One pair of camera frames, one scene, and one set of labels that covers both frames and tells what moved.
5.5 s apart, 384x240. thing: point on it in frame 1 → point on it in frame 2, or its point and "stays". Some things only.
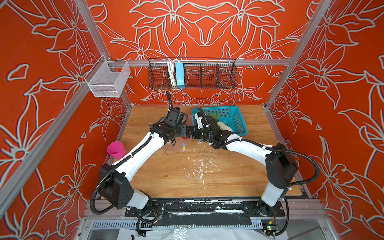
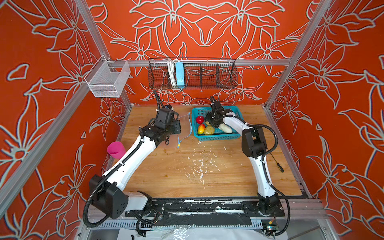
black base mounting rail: (243, 206) stays
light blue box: (180, 74) stays
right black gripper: (192, 129) → (207, 117)
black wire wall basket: (199, 74) stays
